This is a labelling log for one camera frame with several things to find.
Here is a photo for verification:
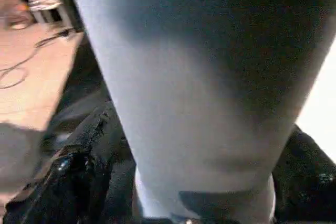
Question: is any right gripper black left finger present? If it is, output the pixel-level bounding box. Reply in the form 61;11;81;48
5;103;141;224

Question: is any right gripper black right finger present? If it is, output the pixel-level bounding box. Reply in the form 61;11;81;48
271;124;336;224

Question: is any white plastic table top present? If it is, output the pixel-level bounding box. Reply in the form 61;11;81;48
132;48;336;222

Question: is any white plastic table leg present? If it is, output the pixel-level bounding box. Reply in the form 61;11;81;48
67;0;336;222

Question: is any white plastic chair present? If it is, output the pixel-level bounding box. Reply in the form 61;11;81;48
25;0;81;32

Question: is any thin black floor cable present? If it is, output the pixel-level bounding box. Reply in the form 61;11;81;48
0;28;78;91

